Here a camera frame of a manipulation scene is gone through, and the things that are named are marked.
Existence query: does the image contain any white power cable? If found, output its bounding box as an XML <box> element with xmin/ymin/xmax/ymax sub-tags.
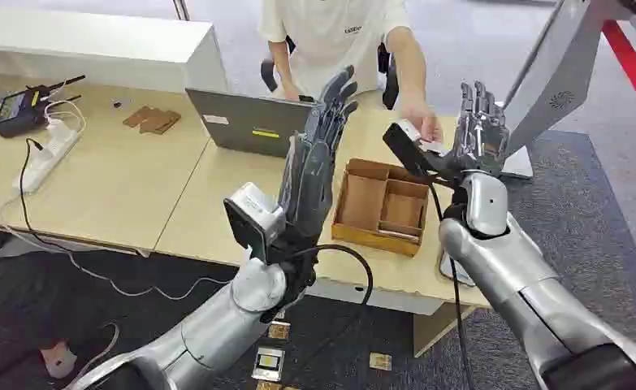
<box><xmin>0</xmin><ymin>193</ymin><xmax>234</xmax><ymax>301</ymax></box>

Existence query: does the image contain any black power cable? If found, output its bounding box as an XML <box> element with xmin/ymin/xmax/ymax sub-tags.
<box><xmin>18</xmin><ymin>137</ymin><xmax>138</xmax><ymax>255</ymax></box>

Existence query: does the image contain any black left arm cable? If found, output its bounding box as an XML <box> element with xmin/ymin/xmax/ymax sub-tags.
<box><xmin>274</xmin><ymin>243</ymin><xmax>376</xmax><ymax>390</ymax></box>

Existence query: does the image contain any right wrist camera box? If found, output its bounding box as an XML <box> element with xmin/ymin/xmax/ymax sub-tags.
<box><xmin>381</xmin><ymin>119</ymin><xmax>443</xmax><ymax>175</ymax></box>

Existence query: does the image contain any grey laptop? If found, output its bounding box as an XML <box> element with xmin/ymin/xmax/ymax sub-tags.
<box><xmin>184</xmin><ymin>87</ymin><xmax>319</xmax><ymax>159</ymax></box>

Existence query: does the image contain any white power strip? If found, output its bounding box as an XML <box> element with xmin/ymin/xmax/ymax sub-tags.
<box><xmin>11</xmin><ymin>119</ymin><xmax>82</xmax><ymax>195</ymax></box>

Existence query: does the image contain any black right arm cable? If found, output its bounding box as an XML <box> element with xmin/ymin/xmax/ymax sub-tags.
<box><xmin>418</xmin><ymin>165</ymin><xmax>478</xmax><ymax>390</ymax></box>

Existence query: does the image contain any pale desk leg panel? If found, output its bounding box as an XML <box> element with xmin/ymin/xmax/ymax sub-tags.
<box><xmin>413</xmin><ymin>302</ymin><xmax>478</xmax><ymax>358</ymax></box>

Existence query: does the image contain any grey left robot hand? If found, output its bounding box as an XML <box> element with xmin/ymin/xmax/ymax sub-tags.
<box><xmin>270</xmin><ymin>64</ymin><xmax>360</xmax><ymax>261</ymax></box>

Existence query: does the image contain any white cabinet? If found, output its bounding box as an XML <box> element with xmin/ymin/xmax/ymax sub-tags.
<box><xmin>0</xmin><ymin>5</ymin><xmax>231</xmax><ymax>96</ymax></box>

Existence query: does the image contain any wooden card box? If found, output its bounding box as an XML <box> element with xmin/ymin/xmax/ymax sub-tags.
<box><xmin>331</xmin><ymin>157</ymin><xmax>432</xmax><ymax>258</ymax></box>

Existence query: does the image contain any person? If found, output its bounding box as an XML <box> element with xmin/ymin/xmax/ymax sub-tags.
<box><xmin>257</xmin><ymin>0</ymin><xmax>444</xmax><ymax>145</ymax></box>
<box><xmin>0</xmin><ymin>230</ymin><xmax>120</xmax><ymax>390</ymax></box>

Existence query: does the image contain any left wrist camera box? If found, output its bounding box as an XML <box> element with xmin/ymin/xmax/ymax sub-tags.
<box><xmin>223</xmin><ymin>181</ymin><xmax>288</xmax><ymax>265</ymax></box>

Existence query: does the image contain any brown cardboard piece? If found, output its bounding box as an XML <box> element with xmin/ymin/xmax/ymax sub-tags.
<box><xmin>122</xmin><ymin>105</ymin><xmax>155</xmax><ymax>130</ymax></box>
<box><xmin>138</xmin><ymin>109</ymin><xmax>183</xmax><ymax>137</ymax></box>

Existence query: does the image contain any white flat device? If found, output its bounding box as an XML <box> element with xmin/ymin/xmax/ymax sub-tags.
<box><xmin>438</xmin><ymin>249</ymin><xmax>478</xmax><ymax>288</ymax></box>

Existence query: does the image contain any grey kiosk stand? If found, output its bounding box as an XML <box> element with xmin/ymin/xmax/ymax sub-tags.
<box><xmin>499</xmin><ymin>0</ymin><xmax>636</xmax><ymax>180</ymax></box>

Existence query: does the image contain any red floor tape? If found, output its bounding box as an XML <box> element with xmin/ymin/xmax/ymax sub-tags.
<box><xmin>601</xmin><ymin>19</ymin><xmax>636</xmax><ymax>133</ymax></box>

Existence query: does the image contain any pale card stack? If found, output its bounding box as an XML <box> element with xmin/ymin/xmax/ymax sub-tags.
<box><xmin>377</xmin><ymin>227</ymin><xmax>422</xmax><ymax>241</ymax></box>

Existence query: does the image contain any black handheld controller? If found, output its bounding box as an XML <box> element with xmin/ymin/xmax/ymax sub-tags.
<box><xmin>0</xmin><ymin>74</ymin><xmax>88</xmax><ymax>140</ymax></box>

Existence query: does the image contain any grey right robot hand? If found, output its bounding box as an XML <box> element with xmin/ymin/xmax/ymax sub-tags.
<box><xmin>445</xmin><ymin>80</ymin><xmax>511</xmax><ymax>179</ymax></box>

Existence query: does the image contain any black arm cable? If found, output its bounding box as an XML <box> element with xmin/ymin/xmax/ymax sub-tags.
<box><xmin>274</xmin><ymin>243</ymin><xmax>376</xmax><ymax>390</ymax></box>
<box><xmin>418</xmin><ymin>165</ymin><xmax>478</xmax><ymax>390</ymax></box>

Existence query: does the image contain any black office chair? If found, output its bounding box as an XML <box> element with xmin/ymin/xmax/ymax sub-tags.
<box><xmin>259</xmin><ymin>36</ymin><xmax>401</xmax><ymax>111</ymax></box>

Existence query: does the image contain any white framed card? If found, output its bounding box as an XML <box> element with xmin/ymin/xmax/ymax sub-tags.
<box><xmin>251</xmin><ymin>346</ymin><xmax>287</xmax><ymax>384</ymax></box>

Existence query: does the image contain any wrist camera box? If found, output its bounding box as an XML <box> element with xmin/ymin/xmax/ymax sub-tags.
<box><xmin>381</xmin><ymin>119</ymin><xmax>443</xmax><ymax>175</ymax></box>
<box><xmin>223</xmin><ymin>181</ymin><xmax>288</xmax><ymax>265</ymax></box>

